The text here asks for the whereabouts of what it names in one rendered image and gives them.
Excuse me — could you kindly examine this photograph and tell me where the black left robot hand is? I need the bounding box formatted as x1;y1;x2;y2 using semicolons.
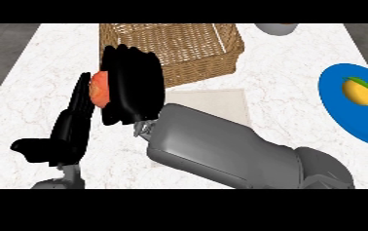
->
9;71;96;168

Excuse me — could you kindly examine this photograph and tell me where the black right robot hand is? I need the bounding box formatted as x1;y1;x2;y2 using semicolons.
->
99;44;166;127

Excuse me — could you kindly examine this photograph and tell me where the orange squash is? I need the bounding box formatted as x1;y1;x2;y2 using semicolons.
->
88;70;111;109

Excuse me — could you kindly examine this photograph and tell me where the brown wicker basket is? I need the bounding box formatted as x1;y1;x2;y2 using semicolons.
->
97;23;246;89

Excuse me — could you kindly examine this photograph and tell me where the beige placemat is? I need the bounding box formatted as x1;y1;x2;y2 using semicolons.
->
164;88;253;128

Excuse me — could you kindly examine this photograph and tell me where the grey bowl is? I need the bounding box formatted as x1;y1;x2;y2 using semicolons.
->
253;23;299;36

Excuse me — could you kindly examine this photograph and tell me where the blue plate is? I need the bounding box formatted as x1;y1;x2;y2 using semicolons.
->
318;62;368;143

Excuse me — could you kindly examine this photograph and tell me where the yellow mango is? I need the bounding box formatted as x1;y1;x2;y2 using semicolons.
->
340;76;368;106

